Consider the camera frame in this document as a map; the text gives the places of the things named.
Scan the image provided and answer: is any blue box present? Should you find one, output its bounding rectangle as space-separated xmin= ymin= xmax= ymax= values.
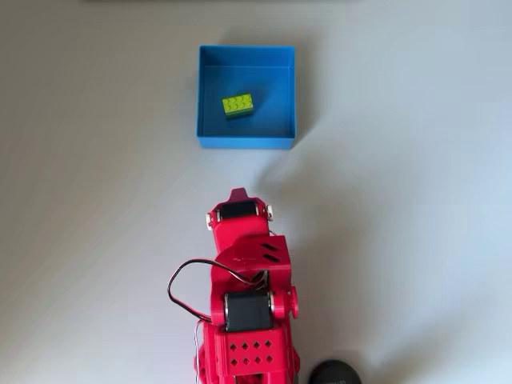
xmin=195 ymin=44 xmax=298 ymax=150

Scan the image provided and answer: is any black and red cable loop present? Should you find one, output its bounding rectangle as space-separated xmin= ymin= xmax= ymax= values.
xmin=166 ymin=259 xmax=267 ymax=323

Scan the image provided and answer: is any green lego brick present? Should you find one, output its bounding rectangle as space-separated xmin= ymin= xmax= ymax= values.
xmin=221 ymin=91 xmax=256 ymax=121

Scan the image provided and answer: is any black round object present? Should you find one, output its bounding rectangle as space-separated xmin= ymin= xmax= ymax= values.
xmin=307 ymin=359 xmax=363 ymax=384

